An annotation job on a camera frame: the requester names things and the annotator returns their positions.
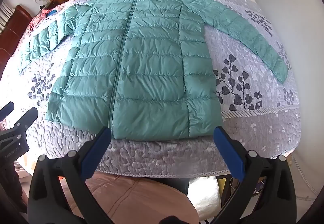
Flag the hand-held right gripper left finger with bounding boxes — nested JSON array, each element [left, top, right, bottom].
[[28, 126, 119, 224]]

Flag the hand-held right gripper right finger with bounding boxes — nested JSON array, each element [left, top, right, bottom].
[[210, 126, 295, 224]]

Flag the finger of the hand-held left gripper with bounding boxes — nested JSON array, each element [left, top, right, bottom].
[[7, 107, 39, 139], [0, 102, 15, 123]]

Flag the green quilted down jacket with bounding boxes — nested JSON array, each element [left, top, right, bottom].
[[18, 0, 289, 141]]

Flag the grey floral quilt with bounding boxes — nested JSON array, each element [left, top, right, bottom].
[[0, 0, 304, 179]]

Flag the white padded cloth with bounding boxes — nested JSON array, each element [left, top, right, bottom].
[[189, 176, 221, 212]]

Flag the dark red wooden headboard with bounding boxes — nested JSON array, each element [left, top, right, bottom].
[[0, 4, 33, 73]]

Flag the pink red cloth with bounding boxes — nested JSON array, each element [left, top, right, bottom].
[[27, 8, 57, 33]]

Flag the striped curtain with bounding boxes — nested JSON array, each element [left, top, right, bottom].
[[0, 1, 13, 28]]

